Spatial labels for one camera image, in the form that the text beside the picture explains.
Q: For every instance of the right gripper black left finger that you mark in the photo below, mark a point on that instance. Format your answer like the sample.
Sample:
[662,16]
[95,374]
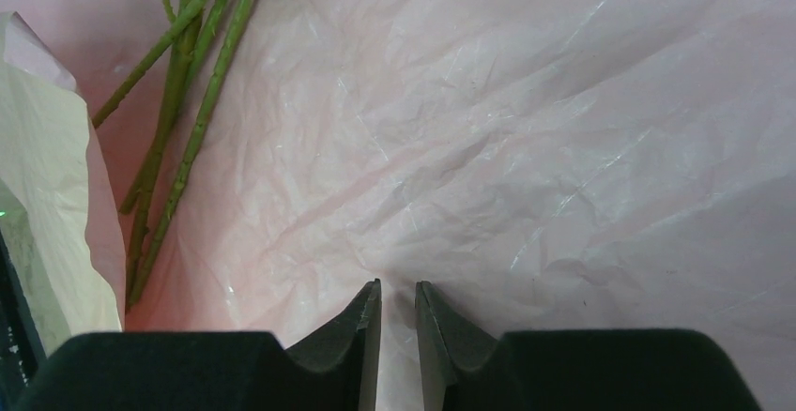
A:
[333,368]

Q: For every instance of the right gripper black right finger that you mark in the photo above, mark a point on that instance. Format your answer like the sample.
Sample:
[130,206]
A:
[465,368]

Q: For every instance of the pink wrapping paper sheet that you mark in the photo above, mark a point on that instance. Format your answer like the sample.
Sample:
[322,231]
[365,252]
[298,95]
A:
[546,163]

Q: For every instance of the pink paper flower bouquet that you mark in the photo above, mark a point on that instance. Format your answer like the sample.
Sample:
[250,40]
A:
[194,26]

